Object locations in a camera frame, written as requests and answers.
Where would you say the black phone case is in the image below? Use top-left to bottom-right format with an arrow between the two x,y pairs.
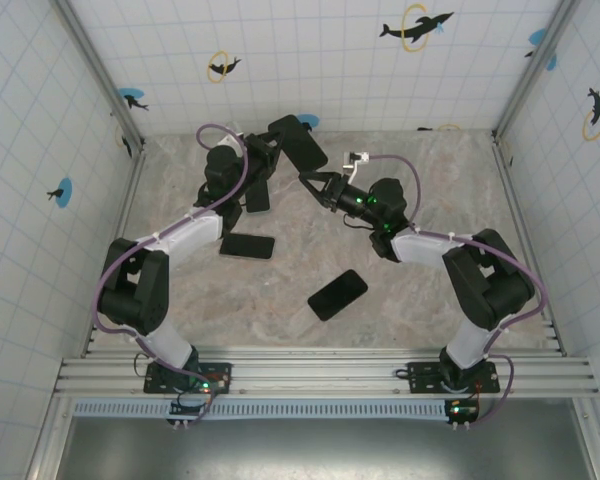
306,268 -> 369,323
268,114 -> 329,175

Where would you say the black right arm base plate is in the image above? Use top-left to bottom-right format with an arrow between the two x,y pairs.
408,360 -> 501,395

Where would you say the grey metal panel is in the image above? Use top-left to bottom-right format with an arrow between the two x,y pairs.
62,414 -> 594,480

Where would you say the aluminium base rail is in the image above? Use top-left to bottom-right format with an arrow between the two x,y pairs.
53,348 -> 600,399

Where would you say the aluminium corner post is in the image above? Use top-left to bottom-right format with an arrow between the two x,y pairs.
53,0 -> 147,154
492,0 -> 584,140

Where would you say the small circuit board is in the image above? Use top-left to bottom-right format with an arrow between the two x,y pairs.
168,399 -> 216,429
443,398 -> 480,430

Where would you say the black phone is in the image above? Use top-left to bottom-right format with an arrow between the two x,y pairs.
218,232 -> 277,261

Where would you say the aluminium frame bar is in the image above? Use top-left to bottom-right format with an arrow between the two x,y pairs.
572,397 -> 600,480
25,397 -> 77,480

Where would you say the aluminium side rail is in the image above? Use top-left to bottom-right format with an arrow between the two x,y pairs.
490,129 -> 567,357
82,142 -> 149,357

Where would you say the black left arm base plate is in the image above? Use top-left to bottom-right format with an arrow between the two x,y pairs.
143,360 -> 234,395

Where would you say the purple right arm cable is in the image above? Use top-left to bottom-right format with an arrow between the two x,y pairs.
368,153 -> 551,430

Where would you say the light blue phone case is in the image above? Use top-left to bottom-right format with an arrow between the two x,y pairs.
243,180 -> 272,215

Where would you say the white slotted cable duct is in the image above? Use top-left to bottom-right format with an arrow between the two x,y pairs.
72,398 -> 454,420

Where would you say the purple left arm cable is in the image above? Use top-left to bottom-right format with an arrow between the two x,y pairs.
93,122 -> 254,426

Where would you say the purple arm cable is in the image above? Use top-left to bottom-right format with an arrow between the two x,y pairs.
93,122 -> 254,426
368,153 -> 551,430

